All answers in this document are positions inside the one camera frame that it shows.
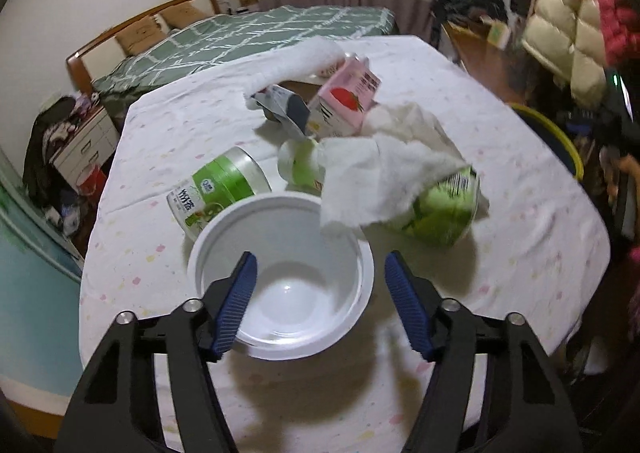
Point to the white plastic bowl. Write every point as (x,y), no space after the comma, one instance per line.
(290,278)

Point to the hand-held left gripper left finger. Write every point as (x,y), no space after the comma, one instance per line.
(235,303)

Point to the bed with green quilt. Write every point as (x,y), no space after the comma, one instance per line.
(240,33)

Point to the cream puffer jacket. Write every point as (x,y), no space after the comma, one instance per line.
(565,18)

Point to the yellow rimmed trash bin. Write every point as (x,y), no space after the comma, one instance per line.
(560,133)

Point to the red bag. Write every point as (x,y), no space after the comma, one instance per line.
(92,180)

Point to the wooden bed frame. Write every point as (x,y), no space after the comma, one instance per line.
(75,68)

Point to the green white yogurt cup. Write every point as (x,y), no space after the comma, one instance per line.
(220,183)

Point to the green paper cup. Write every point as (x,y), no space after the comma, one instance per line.
(440,218)

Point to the small green white bottle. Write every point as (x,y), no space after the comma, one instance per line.
(300,165)

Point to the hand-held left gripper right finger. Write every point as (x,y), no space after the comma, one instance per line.
(407,303)

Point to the white tube with blue cap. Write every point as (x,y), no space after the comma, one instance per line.
(280,105)

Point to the dark clothes heap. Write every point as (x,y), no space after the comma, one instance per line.
(37,148)

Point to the white fluffy cloth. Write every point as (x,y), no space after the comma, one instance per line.
(310,58)

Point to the pink fluffy garment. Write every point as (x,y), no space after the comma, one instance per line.
(617,8)

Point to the wooden top dresser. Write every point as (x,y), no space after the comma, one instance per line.
(480,63)

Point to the small box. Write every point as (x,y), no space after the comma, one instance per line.
(498,33)

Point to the pink milk carton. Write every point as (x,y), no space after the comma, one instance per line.
(345,98)

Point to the white paper towel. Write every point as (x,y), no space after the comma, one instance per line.
(370,173)

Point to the white nightstand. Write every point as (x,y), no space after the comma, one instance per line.
(82,143)

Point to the white dotted tablecloth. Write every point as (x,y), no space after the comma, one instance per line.
(500,173)

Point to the brown pillow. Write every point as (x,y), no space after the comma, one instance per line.
(140,35)
(182,15)

